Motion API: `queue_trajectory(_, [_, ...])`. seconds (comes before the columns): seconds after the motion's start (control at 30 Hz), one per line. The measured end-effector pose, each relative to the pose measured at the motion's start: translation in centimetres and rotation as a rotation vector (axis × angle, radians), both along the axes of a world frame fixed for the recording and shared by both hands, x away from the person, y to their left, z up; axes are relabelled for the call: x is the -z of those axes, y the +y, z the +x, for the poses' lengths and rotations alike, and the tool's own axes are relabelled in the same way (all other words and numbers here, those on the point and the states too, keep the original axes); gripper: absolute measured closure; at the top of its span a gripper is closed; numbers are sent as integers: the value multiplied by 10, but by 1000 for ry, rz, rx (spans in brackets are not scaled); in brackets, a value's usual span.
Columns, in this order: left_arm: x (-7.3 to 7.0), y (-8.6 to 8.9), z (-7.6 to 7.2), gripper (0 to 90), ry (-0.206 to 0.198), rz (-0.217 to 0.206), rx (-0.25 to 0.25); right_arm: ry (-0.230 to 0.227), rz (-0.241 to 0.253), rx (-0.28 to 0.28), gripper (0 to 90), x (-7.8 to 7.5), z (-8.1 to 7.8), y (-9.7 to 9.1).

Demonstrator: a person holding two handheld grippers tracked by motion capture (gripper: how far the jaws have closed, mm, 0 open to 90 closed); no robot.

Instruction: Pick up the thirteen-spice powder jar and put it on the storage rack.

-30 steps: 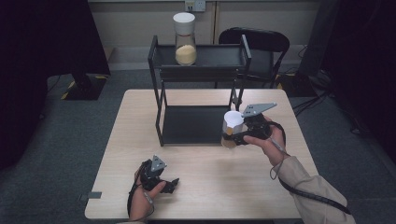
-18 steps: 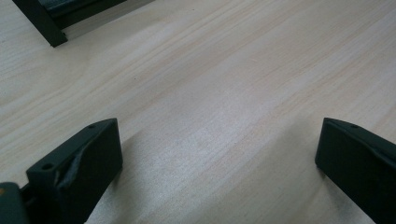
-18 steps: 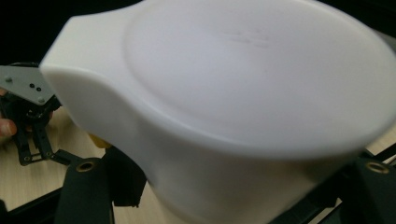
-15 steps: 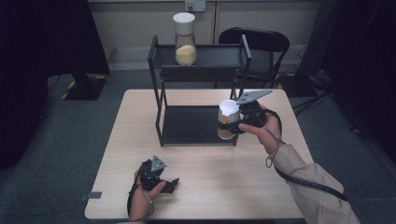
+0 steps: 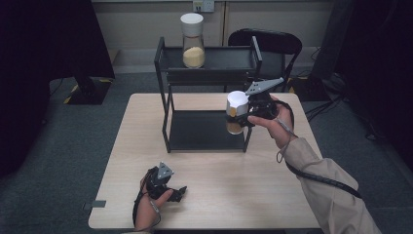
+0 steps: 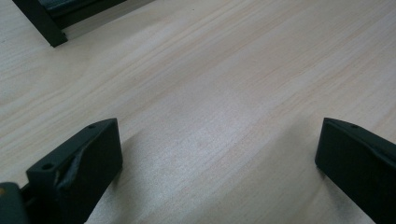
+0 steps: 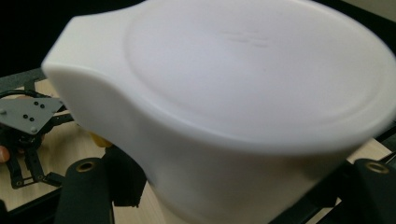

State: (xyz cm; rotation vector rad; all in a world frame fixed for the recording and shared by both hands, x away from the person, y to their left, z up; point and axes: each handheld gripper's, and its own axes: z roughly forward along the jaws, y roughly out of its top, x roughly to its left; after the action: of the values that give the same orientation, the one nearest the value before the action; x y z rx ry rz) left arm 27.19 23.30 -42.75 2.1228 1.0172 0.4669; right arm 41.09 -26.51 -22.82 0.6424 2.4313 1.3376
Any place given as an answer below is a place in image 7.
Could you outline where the black metal frame rail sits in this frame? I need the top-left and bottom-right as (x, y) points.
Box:
(375, 122), (396, 164)
(0, 67), (49, 91)
(7, 187), (64, 220)

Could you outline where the black cable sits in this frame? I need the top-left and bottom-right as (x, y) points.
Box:
(0, 89), (52, 100)

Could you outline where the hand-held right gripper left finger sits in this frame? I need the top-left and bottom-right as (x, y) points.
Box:
(103, 145), (148, 208)

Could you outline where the white plastic bowl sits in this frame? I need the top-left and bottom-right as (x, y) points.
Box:
(41, 0), (396, 224)

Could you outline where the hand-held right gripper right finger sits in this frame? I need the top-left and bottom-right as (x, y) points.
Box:
(312, 160), (359, 209)

